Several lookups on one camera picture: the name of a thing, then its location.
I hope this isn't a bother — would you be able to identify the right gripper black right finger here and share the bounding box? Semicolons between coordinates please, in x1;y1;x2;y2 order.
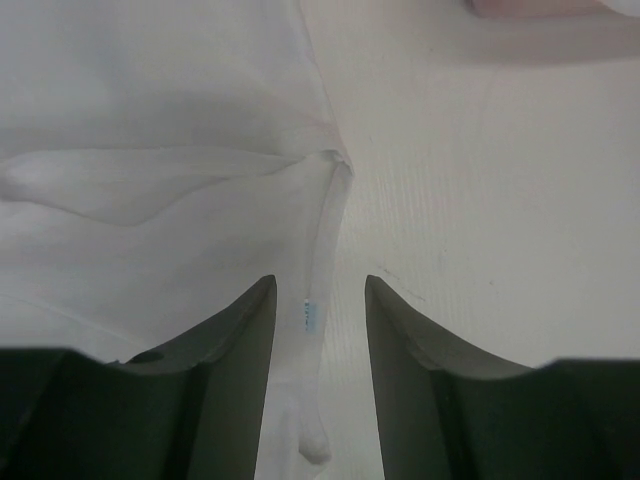
365;276;639;479

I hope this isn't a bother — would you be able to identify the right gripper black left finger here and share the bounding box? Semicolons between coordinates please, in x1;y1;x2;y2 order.
1;276;277;479

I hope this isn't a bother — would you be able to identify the white t shirt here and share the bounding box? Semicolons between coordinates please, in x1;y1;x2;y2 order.
1;1;353;479

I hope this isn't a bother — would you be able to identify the white plastic basket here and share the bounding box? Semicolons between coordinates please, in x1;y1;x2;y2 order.
468;0;639;19

